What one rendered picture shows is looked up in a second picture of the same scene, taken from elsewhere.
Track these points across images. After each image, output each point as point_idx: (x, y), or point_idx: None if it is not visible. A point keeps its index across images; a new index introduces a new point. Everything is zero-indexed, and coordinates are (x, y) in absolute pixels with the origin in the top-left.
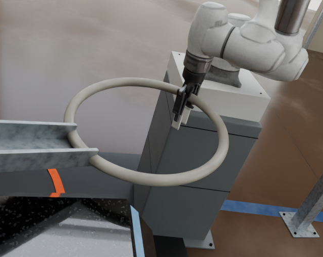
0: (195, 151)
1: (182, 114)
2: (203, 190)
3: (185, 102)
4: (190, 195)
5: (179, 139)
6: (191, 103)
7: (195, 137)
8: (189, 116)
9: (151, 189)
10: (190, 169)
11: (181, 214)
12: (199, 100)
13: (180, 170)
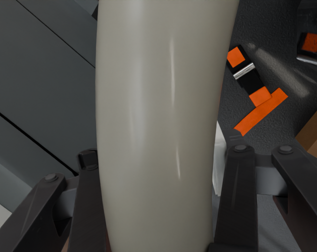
0: (30, 73)
1: (220, 139)
2: (40, 17)
3: (255, 213)
4: (66, 33)
5: (65, 124)
6: (96, 186)
7: (14, 96)
8: (8, 162)
9: None
10: (54, 58)
11: (89, 32)
12: (185, 130)
13: (78, 75)
